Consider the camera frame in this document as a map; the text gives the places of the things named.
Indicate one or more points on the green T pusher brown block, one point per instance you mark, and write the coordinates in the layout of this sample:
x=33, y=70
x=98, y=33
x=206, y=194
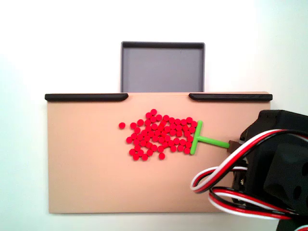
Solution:
x=211, y=141

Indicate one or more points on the black edge rail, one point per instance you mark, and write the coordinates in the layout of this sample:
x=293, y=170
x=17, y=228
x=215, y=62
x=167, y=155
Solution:
x=84, y=97
x=231, y=97

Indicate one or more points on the red cylindrical granule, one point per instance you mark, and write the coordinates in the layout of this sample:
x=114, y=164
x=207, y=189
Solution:
x=136, y=157
x=122, y=125
x=153, y=111
x=144, y=157
x=162, y=156

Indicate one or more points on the red granule pile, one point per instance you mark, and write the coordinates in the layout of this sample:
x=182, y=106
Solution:
x=156, y=132

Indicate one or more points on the grey plastic tray container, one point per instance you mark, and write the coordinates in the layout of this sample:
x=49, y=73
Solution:
x=162, y=69

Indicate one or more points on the beige flat board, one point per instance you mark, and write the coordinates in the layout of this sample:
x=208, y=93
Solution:
x=84, y=168

